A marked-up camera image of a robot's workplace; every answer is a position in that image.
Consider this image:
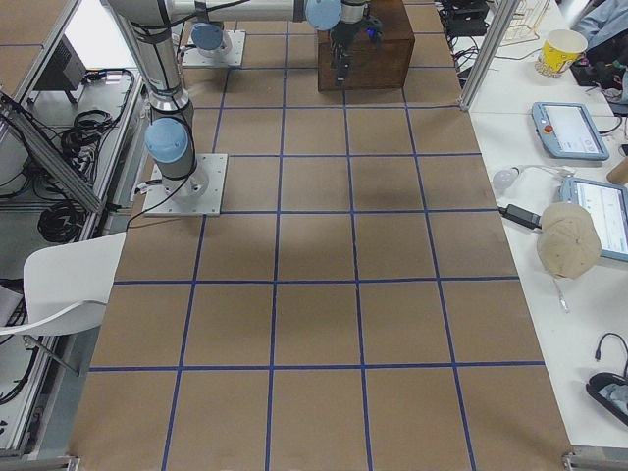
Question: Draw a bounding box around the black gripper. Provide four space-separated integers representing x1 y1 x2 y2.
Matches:
330 14 383 85

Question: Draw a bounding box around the dark wooden drawer cabinet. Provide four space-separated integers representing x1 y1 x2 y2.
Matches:
318 1 415 92

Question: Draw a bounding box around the white light bulb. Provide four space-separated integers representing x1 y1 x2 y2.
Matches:
492 167 521 192

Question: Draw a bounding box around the popcorn paper cup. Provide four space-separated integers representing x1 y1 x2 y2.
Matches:
535 29 588 79

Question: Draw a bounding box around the teach pendant tablet far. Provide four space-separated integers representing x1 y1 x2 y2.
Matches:
531 102 609 161

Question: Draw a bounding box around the teach pendant tablet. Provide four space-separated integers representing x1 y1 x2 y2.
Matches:
558 177 627 262
531 102 609 161

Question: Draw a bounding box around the black power brick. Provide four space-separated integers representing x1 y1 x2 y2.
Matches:
498 204 542 230

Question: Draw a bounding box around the beige cap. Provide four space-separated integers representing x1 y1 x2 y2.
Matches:
537 202 602 279

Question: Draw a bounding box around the teach pendant tablet near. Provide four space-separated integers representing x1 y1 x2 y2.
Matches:
558 177 627 262

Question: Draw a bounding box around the white plastic chair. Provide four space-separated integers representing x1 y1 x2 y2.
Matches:
1 233 126 337

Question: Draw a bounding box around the black glasses case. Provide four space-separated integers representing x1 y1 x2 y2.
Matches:
586 373 627 425

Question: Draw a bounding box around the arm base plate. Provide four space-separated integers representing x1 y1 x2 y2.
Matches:
182 24 246 69
142 153 228 217

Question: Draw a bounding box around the aluminium frame post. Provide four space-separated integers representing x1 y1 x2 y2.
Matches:
459 0 519 111

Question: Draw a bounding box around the gold wire rack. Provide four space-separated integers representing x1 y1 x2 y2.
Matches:
501 0 551 46

